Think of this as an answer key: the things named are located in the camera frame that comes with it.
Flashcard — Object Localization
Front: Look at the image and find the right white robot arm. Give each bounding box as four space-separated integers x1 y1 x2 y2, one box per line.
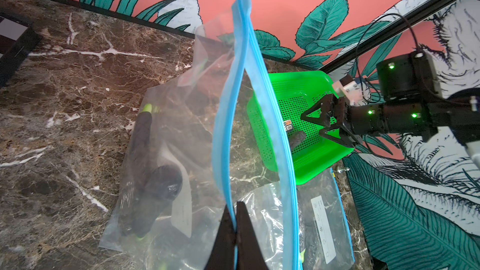
300 51 480 165

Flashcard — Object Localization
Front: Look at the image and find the clear zip bag blue zipper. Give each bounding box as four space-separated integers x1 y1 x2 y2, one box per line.
242 169 355 270

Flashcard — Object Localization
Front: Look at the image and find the white barcode label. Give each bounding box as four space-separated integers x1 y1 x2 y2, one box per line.
283 120 293 133

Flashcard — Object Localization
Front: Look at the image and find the eggplant in basket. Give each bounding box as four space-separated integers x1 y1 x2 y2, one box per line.
288 131 306 151

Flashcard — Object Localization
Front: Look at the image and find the green plastic basket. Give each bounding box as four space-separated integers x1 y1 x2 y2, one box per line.
245 70 355 186

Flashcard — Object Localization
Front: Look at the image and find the eggplant with green stem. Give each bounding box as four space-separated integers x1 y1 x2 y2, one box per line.
118 104 183 238

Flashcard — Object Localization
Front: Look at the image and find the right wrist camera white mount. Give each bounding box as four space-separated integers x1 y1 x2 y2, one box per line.
332 74 367 106

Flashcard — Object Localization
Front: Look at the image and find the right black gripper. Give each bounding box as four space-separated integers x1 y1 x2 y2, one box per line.
300 51 440 148

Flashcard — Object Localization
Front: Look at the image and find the right black frame post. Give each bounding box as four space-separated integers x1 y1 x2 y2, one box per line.
320 0 457 74

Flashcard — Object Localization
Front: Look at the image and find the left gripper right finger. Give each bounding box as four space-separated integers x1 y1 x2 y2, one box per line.
236 201 269 270

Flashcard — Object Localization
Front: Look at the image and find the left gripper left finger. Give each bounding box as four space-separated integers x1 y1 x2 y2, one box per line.
204 206 236 270

